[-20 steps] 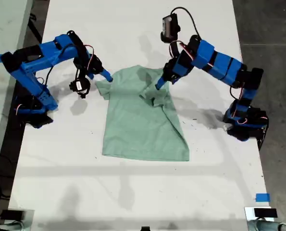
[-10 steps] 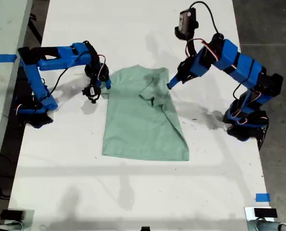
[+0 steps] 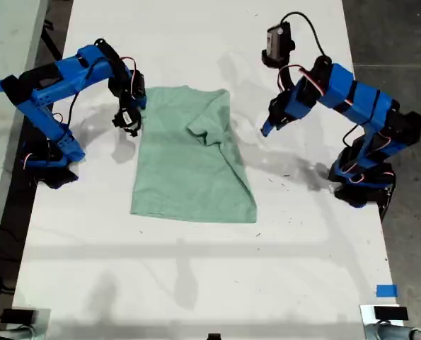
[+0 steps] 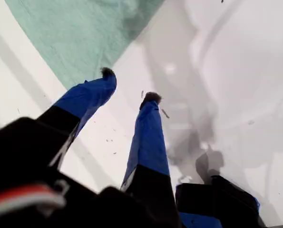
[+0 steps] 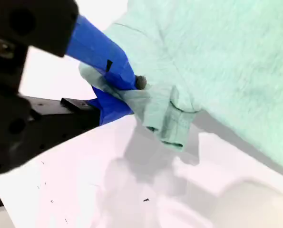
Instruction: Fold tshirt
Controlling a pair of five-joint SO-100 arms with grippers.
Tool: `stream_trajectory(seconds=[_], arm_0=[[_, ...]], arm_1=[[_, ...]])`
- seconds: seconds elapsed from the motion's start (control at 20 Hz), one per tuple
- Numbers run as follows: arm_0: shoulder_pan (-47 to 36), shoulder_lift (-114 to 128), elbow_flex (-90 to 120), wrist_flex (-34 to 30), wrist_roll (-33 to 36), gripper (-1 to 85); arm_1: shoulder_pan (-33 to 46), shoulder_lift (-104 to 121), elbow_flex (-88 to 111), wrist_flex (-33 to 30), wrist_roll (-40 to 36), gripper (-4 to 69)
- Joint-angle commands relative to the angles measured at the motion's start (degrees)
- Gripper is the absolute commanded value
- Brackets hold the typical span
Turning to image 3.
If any pale green T-shirt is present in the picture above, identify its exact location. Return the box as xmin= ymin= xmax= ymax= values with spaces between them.
xmin=129 ymin=84 xmax=258 ymax=224

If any black table brace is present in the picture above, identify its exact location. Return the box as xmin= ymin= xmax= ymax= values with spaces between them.
xmin=40 ymin=19 xmax=64 ymax=67

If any pale side table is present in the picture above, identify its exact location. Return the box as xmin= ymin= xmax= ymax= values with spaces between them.
xmin=0 ymin=0 xmax=50 ymax=277

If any black table clamp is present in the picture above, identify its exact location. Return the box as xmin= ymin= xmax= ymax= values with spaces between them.
xmin=379 ymin=182 xmax=398 ymax=223

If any square blue tape piece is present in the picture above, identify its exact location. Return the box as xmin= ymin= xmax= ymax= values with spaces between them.
xmin=376 ymin=284 xmax=398 ymax=298

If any small black box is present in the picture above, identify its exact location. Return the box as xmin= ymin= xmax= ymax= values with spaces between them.
xmin=1 ymin=309 xmax=38 ymax=324
xmin=374 ymin=306 xmax=409 ymax=322

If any grey metal clamp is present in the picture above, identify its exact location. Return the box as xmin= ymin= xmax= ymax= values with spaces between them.
xmin=0 ymin=325 xmax=38 ymax=340
xmin=364 ymin=324 xmax=421 ymax=340

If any black camera box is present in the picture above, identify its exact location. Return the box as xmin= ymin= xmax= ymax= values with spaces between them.
xmin=261 ymin=21 xmax=296 ymax=68
xmin=111 ymin=108 xmax=143 ymax=140

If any black camera cable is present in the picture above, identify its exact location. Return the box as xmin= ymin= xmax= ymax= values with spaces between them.
xmin=52 ymin=58 xmax=126 ymax=125
xmin=279 ymin=12 xmax=330 ymax=61

